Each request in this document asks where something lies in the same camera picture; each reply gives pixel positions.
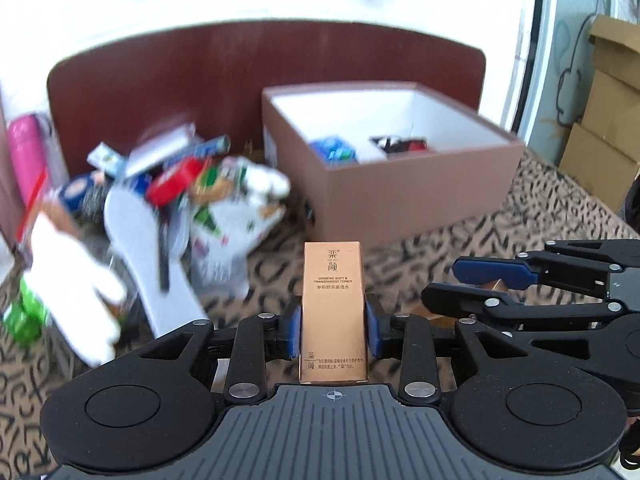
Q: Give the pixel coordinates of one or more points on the pink thermos bottle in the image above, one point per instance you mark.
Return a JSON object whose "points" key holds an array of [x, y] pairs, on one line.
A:
{"points": [[25, 160]]}

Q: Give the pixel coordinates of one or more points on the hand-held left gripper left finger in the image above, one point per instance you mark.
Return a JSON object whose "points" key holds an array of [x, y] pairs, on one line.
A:
{"points": [[295, 329]]}

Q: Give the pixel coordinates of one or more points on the red tape roll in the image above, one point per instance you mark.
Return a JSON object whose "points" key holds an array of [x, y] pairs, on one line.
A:
{"points": [[172, 182]]}

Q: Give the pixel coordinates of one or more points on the green plastic container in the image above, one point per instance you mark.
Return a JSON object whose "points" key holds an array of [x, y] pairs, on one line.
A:
{"points": [[25, 315]]}

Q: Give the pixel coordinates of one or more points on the brown wooden headboard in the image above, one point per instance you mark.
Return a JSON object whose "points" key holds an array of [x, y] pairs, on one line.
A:
{"points": [[200, 85]]}

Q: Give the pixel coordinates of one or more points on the white shoe insole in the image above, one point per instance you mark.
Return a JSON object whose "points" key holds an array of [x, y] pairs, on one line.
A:
{"points": [[140, 260]]}

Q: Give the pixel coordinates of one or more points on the green orange snack packet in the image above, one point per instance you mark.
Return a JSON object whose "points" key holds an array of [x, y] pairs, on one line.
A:
{"points": [[212, 182]]}

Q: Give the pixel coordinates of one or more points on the silver foil packet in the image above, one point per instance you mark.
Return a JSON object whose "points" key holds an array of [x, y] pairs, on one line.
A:
{"points": [[157, 150]]}

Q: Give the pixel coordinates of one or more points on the black red item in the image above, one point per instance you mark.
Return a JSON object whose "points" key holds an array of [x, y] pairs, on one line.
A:
{"points": [[400, 144]]}

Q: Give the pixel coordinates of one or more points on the blue tube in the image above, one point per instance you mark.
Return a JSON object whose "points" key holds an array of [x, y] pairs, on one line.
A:
{"points": [[207, 147]]}

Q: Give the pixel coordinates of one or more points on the large cardboard box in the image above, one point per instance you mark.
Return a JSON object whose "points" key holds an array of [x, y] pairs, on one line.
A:
{"points": [[595, 170]]}

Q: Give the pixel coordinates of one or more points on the letter print desktop cloth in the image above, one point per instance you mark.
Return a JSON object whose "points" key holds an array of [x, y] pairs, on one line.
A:
{"points": [[425, 270]]}

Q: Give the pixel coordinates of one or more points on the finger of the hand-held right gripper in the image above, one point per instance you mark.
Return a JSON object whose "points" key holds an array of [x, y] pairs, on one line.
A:
{"points": [[495, 271], [465, 300]]}

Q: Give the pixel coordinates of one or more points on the small blue white card packet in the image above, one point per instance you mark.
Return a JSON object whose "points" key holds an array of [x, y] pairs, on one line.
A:
{"points": [[105, 157]]}

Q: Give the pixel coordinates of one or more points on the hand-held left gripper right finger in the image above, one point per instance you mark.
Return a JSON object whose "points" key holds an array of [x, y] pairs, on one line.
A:
{"points": [[373, 329]]}

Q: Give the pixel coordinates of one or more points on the small cardboard box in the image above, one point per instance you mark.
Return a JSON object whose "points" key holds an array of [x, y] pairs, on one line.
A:
{"points": [[617, 45]]}

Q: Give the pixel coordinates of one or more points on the medium cardboard box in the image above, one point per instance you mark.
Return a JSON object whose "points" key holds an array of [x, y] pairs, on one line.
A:
{"points": [[612, 105]]}

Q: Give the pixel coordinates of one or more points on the blue bandage roll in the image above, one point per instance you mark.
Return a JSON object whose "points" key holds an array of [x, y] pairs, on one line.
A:
{"points": [[77, 192]]}

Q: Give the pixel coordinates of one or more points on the brown cardboard storage box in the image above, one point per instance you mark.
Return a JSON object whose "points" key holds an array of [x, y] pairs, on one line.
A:
{"points": [[400, 200]]}

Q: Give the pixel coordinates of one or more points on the pale blue painted door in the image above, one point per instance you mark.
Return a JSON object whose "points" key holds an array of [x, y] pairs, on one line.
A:
{"points": [[560, 60]]}

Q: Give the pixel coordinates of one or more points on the white glove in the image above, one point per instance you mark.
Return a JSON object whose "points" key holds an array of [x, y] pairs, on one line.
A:
{"points": [[65, 270]]}

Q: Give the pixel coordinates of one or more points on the copper cosmetic box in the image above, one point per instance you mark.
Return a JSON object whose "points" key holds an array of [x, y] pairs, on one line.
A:
{"points": [[332, 310]]}

